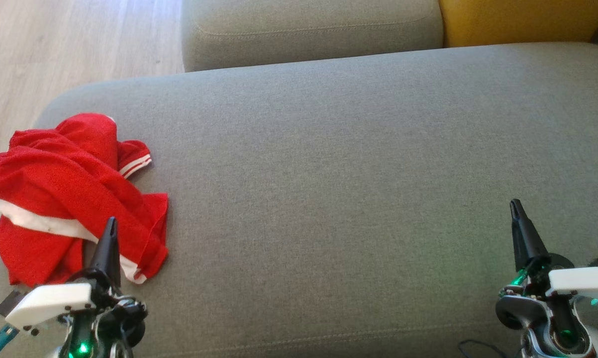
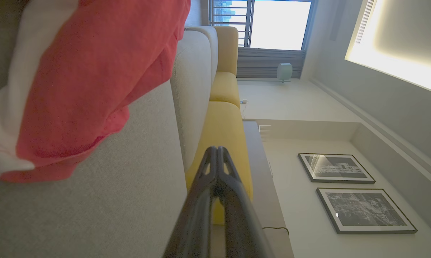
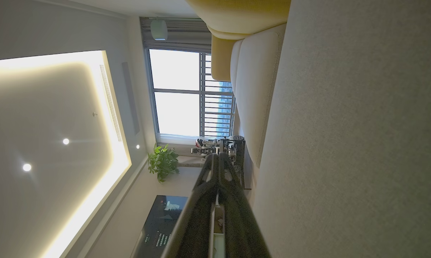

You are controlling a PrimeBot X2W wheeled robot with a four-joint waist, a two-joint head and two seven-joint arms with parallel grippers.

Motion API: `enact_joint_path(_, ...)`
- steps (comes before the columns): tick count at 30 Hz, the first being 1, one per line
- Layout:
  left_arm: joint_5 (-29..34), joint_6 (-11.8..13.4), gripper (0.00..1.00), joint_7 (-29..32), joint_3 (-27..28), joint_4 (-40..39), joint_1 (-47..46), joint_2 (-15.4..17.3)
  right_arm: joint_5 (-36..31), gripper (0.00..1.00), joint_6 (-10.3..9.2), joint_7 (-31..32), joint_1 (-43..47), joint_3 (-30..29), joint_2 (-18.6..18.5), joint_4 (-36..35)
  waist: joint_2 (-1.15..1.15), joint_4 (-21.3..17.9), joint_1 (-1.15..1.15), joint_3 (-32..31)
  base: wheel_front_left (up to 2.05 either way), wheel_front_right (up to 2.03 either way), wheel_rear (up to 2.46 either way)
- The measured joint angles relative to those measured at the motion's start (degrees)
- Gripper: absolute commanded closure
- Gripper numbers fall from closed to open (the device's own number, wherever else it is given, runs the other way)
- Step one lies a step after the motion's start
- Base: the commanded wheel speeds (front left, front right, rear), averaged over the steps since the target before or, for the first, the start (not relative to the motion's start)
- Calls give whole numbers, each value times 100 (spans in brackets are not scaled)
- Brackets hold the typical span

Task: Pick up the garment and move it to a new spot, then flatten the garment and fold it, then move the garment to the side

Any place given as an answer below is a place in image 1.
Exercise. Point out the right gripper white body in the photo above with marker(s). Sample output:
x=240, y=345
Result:
x=582, y=283

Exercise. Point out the teal left camera connector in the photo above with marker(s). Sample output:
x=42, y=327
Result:
x=0, y=342

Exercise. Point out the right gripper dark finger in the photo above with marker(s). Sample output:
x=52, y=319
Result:
x=525, y=238

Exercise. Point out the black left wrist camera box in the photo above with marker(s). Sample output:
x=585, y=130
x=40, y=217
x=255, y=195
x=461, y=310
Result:
x=10, y=303

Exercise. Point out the yellow sofa backrest cushion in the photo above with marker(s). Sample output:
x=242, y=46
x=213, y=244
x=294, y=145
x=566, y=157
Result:
x=518, y=20

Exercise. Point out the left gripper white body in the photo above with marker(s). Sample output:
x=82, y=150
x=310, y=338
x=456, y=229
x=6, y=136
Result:
x=50, y=303

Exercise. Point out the red basketball jersey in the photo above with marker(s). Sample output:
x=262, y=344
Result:
x=75, y=149

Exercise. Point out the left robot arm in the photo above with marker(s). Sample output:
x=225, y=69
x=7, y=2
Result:
x=110, y=328

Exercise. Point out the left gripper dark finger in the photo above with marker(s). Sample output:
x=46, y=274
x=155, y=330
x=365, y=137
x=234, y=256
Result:
x=109, y=253

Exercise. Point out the grey sofa seat cushion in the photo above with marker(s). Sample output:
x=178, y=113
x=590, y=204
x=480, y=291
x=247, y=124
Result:
x=309, y=35

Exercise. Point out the red white-striped basketball shorts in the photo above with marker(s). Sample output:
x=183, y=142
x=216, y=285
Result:
x=35, y=248

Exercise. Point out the large grey sofa ottoman cushion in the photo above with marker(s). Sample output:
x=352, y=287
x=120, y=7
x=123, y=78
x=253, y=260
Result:
x=353, y=199

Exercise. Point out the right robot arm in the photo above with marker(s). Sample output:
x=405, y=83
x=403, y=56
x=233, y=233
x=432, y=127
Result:
x=548, y=333

